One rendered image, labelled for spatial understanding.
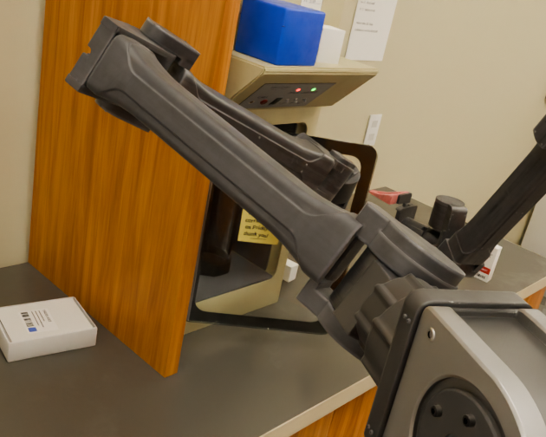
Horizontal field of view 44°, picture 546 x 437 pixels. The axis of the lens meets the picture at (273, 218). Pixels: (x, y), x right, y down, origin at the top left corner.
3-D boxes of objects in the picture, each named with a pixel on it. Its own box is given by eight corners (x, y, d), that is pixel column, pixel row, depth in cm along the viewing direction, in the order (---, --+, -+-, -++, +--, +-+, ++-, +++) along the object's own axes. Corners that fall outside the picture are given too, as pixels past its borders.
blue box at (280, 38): (233, 50, 113) (243, -5, 110) (273, 52, 120) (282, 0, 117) (276, 66, 107) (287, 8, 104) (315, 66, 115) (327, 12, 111)
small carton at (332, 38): (300, 55, 123) (307, 22, 121) (322, 57, 126) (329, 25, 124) (315, 61, 119) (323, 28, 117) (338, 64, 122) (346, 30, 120)
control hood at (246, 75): (204, 107, 115) (214, 48, 111) (322, 102, 138) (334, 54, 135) (251, 128, 108) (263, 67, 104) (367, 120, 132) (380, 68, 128)
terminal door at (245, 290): (178, 318, 131) (211, 120, 116) (329, 333, 137) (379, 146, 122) (178, 321, 130) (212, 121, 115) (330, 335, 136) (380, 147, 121)
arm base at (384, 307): (370, 459, 44) (419, 301, 40) (327, 381, 51) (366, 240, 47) (479, 452, 47) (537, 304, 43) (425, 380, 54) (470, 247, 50)
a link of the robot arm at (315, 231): (27, 70, 67) (81, -17, 65) (110, 100, 79) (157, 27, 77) (378, 380, 52) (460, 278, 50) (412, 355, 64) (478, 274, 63)
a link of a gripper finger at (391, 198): (381, 179, 146) (418, 195, 140) (373, 210, 148) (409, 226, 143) (363, 183, 141) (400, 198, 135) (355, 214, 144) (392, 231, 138)
